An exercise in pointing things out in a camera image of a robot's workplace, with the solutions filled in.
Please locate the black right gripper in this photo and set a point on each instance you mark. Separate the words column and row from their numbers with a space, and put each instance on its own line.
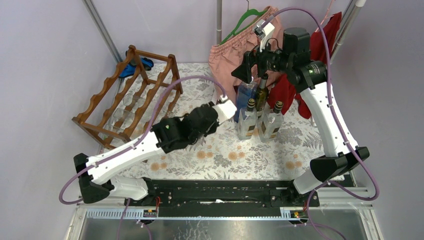
column 251, row 58

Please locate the brown wooden wine rack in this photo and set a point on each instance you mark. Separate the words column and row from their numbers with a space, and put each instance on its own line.
column 139, row 84

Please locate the clear labelled square bottle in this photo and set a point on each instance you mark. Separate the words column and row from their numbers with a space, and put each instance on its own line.
column 122, row 119

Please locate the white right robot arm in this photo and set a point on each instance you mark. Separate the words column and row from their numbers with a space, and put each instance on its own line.
column 341, row 151

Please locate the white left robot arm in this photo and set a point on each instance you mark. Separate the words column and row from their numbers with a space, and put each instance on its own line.
column 98, row 175

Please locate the blue glass bottle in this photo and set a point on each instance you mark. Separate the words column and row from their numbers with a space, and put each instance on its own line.
column 245, row 91

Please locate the dark green wine bottle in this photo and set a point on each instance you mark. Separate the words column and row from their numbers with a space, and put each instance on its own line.
column 262, row 93

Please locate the clear labelled bottle black cap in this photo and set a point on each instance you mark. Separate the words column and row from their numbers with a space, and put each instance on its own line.
column 270, row 122

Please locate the pink shorts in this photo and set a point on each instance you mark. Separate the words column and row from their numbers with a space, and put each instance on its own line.
column 225, row 58

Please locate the red shirt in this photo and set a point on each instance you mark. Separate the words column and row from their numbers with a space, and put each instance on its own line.
column 304, row 77

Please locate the green clothes hanger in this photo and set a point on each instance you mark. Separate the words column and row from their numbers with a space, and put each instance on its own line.
column 250, row 12

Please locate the floral patterned table mat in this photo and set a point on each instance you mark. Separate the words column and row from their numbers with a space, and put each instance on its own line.
column 222, row 155

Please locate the pink clothes hanger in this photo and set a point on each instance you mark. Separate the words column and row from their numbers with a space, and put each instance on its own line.
column 327, row 13

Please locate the blue and black cloth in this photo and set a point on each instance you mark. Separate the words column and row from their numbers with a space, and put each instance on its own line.
column 130, row 68

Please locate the silver metal clothes pole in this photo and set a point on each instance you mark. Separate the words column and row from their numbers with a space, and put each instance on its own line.
column 348, row 18

